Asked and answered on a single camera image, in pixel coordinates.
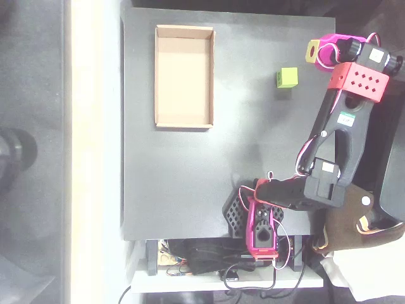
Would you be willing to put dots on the magenta gripper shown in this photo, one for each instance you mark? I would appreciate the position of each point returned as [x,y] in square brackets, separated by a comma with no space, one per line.
[326,50]

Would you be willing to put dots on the green cube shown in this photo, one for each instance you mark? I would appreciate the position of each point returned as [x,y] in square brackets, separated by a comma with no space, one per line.
[288,77]

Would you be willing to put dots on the cardboard box tray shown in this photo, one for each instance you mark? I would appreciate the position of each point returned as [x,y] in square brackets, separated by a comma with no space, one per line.
[183,79]

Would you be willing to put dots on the grey fabric garment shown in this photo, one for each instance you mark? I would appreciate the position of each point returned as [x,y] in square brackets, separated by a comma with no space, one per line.
[364,19]

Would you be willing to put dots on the brown felt bag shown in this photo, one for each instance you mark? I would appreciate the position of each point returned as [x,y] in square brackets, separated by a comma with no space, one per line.
[345,221]

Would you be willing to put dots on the black power adapter bundle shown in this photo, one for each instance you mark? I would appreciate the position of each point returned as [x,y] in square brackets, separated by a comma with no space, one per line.
[212,256]

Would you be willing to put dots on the small wooden electronics board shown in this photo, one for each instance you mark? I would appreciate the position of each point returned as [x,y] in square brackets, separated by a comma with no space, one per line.
[167,255]

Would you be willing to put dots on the white shelf board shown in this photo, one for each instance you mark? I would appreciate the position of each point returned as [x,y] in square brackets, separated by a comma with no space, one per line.
[177,282]

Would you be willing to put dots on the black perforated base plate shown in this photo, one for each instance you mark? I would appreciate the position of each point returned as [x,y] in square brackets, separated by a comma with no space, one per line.
[235,215]

